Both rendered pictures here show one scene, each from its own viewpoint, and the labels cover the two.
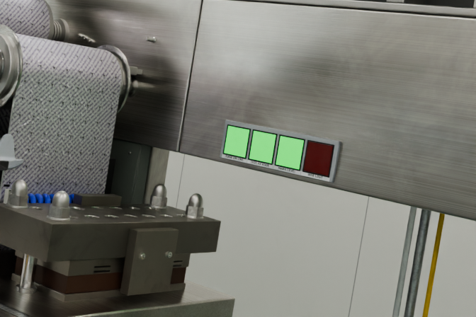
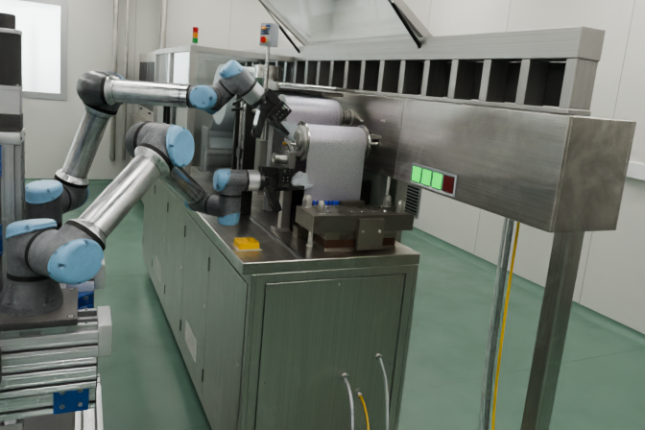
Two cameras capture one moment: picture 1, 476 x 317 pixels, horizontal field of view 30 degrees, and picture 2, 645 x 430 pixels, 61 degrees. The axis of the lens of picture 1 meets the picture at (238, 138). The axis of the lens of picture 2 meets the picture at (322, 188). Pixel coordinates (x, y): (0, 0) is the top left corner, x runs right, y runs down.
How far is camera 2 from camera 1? 0.61 m
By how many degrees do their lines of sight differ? 26
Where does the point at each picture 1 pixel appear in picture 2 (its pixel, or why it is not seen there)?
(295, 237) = not seen: hidden behind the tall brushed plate
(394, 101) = (480, 155)
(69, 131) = (337, 170)
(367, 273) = (598, 243)
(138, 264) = (362, 235)
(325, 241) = not seen: hidden behind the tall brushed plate
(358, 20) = (465, 110)
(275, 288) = (539, 249)
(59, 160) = (333, 183)
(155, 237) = (370, 223)
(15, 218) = (303, 212)
